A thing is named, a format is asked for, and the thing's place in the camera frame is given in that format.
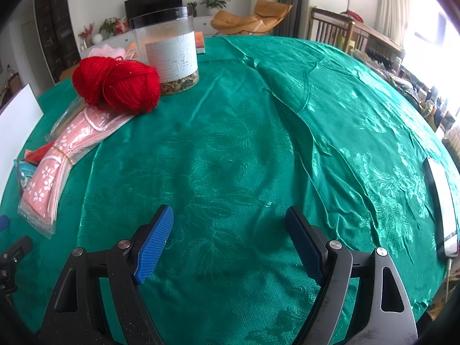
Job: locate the white curtain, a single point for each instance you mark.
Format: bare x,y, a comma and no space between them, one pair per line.
393,7

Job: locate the large green potted plant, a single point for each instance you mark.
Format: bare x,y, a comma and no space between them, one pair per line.
214,0

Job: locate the orange lounge chair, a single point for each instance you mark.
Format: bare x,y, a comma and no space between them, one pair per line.
248,19

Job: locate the round white vase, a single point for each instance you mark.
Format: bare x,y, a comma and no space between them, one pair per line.
97,38

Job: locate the clear jar with black lid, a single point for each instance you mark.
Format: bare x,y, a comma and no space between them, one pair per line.
169,57

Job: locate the red cloth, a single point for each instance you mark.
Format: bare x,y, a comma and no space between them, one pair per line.
354,16

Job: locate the green plant with red ornaments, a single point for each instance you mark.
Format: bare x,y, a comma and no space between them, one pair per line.
109,27

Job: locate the pile of household clutter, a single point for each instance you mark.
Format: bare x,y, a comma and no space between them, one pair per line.
424,93

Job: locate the dark wooden chair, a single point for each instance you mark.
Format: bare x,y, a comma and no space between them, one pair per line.
327,28

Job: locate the wooden slatted bench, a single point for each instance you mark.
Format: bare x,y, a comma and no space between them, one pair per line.
377,41

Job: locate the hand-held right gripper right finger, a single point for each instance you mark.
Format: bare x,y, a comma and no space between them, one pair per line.
305,248

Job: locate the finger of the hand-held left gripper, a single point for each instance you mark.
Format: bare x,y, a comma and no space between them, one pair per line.
19,247
3,222

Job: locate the small green potted plant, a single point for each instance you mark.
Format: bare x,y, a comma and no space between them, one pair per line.
192,9

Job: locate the black smartphone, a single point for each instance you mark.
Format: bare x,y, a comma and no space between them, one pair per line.
444,205

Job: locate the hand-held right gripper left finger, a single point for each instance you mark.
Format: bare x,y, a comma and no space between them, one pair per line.
152,248

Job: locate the black display cabinet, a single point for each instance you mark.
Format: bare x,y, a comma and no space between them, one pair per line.
54,32

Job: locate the red yarn ball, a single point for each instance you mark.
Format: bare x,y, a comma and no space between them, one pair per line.
90,79
133,88

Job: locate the small red packet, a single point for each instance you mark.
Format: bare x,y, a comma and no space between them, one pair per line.
37,152

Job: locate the blue print clear packet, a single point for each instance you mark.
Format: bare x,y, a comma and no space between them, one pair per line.
25,174

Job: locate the orange striped paper packet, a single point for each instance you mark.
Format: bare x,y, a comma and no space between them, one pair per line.
133,52

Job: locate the pink mesh bath pouf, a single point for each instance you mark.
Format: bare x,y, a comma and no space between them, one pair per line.
106,51

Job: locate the red flowers in vase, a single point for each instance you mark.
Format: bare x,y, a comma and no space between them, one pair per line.
86,34

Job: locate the grey curtain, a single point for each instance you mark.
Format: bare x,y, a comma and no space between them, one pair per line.
293,3

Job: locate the green satin tablecloth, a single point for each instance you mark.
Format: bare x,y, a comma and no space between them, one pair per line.
233,151

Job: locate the white cardboard box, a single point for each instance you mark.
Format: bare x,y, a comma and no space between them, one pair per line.
18,133

